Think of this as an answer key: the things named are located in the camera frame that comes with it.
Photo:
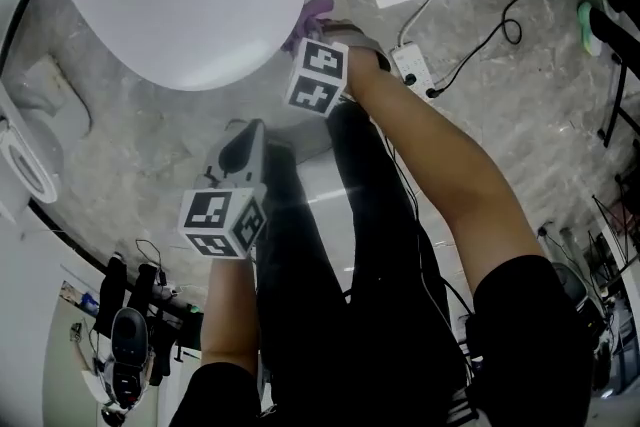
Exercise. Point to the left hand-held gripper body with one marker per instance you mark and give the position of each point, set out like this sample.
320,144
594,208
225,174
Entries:
215,215

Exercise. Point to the large white power strip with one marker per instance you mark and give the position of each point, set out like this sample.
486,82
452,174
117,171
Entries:
410,65

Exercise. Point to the person's left forearm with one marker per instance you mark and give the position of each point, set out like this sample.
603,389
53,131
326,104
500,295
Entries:
230,315

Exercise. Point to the purple cleaning cloth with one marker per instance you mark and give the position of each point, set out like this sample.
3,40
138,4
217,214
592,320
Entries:
315,5

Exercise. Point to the black metal stand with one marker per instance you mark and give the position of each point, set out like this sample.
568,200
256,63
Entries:
616,90

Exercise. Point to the white tankless toilet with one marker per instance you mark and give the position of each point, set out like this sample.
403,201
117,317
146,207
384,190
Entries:
175,0

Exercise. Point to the white toilet with raised lid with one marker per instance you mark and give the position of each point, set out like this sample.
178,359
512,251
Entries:
30,175

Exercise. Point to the person's black shirt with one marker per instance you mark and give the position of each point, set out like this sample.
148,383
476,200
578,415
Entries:
525,340

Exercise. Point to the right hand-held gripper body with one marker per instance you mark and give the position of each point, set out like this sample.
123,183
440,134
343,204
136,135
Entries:
317,75

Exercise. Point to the person's right forearm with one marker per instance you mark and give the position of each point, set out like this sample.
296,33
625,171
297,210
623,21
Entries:
440,165

